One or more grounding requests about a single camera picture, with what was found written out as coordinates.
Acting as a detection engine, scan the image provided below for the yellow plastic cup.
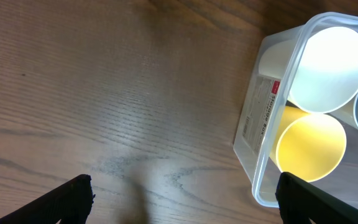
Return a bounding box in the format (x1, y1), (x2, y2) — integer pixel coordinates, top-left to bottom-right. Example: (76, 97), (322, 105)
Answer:
(269, 106), (347, 182)

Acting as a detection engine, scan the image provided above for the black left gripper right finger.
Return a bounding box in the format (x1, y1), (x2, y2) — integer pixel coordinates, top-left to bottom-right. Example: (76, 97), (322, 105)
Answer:
(275, 172), (358, 224)

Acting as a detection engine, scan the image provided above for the clear plastic storage container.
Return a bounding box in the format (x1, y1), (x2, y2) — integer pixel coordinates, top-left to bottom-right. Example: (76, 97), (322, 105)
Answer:
(234, 12), (358, 209)

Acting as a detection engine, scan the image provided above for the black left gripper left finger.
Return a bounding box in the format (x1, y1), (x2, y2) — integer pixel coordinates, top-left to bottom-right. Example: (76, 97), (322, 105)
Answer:
(0, 174), (94, 224)

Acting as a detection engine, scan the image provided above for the white plastic cup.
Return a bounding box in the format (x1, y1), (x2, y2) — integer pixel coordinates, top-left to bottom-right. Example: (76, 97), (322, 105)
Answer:
(254, 26), (358, 113)

